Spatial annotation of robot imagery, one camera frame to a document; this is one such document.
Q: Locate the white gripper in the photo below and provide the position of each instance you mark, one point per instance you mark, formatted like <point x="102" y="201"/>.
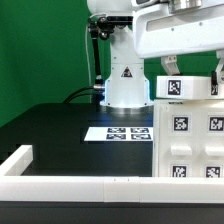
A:
<point x="157" y="32"/>

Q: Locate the white cabinet top block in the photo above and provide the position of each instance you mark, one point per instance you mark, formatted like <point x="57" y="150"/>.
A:
<point x="188" y="88"/>

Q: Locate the white cabinet door panel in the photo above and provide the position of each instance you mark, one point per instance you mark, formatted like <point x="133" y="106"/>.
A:
<point x="179" y="143"/>
<point x="213" y="143"/>

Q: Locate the white cabinet body box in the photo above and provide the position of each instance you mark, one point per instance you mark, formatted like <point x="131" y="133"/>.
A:
<point x="159" y="105"/>

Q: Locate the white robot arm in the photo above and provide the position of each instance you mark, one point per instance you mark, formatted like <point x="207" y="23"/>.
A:
<point x="127" y="86"/>

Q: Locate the white marker sheet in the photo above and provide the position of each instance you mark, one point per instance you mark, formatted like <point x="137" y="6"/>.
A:
<point x="98" y="134"/>

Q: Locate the white table border fence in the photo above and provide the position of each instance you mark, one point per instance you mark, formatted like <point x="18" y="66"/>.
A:
<point x="15" y="186"/>

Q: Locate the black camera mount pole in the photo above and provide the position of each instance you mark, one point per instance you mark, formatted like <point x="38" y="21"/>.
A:
<point x="94" y="33"/>

